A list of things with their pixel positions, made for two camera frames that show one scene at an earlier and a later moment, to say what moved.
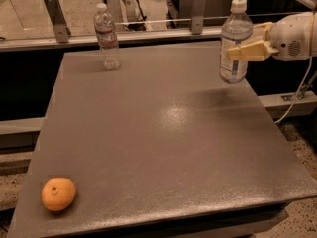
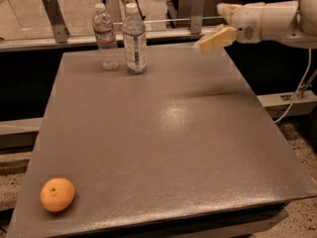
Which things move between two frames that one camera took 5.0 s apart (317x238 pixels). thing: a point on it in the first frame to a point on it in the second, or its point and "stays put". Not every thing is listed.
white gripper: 291,37 to 247,21
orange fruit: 57,193 stays put
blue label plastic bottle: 236,30 to 135,41
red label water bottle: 106,38 stays put
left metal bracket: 57,18 stays put
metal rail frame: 88,40 stays put
